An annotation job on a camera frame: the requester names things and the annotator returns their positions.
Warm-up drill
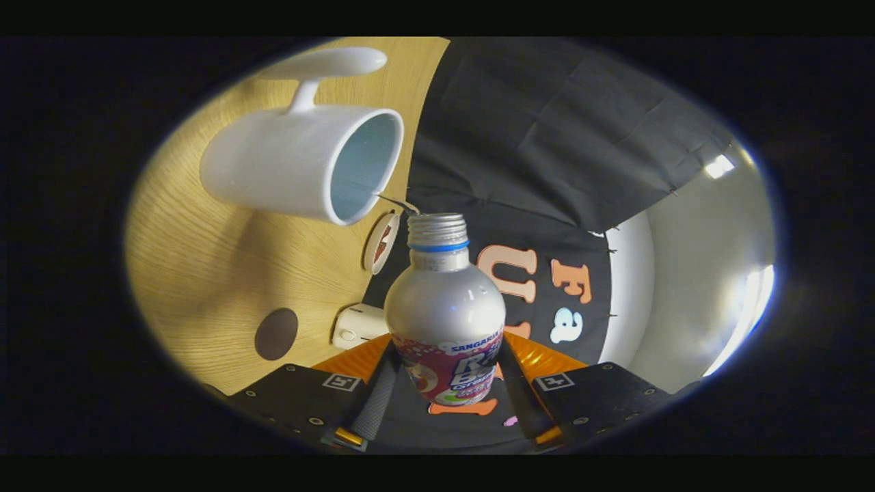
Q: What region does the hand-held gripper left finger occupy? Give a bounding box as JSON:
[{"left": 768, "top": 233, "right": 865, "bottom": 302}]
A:
[{"left": 229, "top": 333, "right": 403, "bottom": 452}]

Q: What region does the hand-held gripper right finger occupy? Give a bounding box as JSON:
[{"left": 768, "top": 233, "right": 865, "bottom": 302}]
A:
[{"left": 498, "top": 330, "right": 674, "bottom": 452}]

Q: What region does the dark round coaster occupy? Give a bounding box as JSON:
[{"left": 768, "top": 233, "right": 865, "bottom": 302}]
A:
[{"left": 254, "top": 307, "right": 299, "bottom": 361}]

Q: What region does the silver juice bottle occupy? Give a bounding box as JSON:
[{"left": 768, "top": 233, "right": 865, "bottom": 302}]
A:
[{"left": 384, "top": 213, "right": 507, "bottom": 407}]

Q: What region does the white cup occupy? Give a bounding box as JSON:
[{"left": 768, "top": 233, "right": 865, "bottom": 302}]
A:
[{"left": 200, "top": 46, "right": 405, "bottom": 226}]

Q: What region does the white toaster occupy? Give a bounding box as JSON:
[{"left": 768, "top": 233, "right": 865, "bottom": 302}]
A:
[{"left": 332, "top": 303, "right": 390, "bottom": 351}]

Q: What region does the wooden table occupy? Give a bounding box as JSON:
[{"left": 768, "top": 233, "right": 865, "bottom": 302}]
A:
[{"left": 125, "top": 37, "right": 450, "bottom": 396}]

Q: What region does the white round plate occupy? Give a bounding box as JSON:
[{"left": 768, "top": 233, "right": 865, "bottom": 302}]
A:
[{"left": 362, "top": 212, "right": 401, "bottom": 275}]

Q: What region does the wide ceiling light panel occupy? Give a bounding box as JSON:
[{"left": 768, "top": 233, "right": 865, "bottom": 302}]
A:
[{"left": 704, "top": 265, "right": 775, "bottom": 377}]

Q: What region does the black backdrop cloth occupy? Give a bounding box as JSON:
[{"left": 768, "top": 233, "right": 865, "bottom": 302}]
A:
[{"left": 362, "top": 37, "right": 736, "bottom": 453}]

